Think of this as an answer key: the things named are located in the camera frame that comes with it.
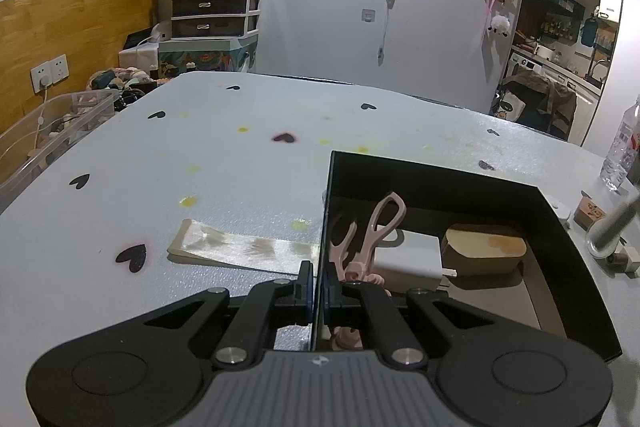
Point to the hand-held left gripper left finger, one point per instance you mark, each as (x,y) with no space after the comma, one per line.
(305,297)

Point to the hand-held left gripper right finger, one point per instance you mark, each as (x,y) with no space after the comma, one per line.
(332,302)

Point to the pink scissors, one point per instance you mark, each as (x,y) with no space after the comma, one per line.
(364,252)

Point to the white power adapter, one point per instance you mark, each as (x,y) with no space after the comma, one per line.
(405,257)

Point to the beige wooden piece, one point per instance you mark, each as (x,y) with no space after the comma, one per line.
(480,252)

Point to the black box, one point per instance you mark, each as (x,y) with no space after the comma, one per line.
(430,177)

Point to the white round device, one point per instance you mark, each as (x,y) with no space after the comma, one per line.
(560,209)

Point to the carved wooden block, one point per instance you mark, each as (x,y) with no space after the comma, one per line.
(590,212)

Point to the brown wooden block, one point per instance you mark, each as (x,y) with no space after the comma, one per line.
(627,263)

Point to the shiny tape strip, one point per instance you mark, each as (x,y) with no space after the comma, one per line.
(225,244)

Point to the painted cabinet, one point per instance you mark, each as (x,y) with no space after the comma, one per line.
(207,56)

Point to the pile of plush toys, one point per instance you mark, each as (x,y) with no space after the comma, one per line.
(125,84)

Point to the chair with draped clothes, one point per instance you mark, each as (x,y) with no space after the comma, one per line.
(542,102)

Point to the white appliance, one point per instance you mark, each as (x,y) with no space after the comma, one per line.
(145,52)

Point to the white washing machine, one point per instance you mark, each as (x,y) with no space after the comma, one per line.
(522,66)

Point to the plastic drawer unit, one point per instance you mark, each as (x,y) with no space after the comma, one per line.
(215,4)

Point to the clear storage bin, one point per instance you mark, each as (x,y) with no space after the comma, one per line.
(30,147)

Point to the hanging plush sheep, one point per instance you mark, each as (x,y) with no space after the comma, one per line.
(499,26)

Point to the clear plastic water bottle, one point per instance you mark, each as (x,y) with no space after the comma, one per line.
(620,152)

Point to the white rice cooker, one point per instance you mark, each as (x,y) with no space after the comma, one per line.
(545,52)

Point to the small wall socket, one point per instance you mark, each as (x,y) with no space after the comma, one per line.
(368,15)

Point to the white wall outlet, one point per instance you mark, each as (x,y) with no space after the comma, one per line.
(49,72)

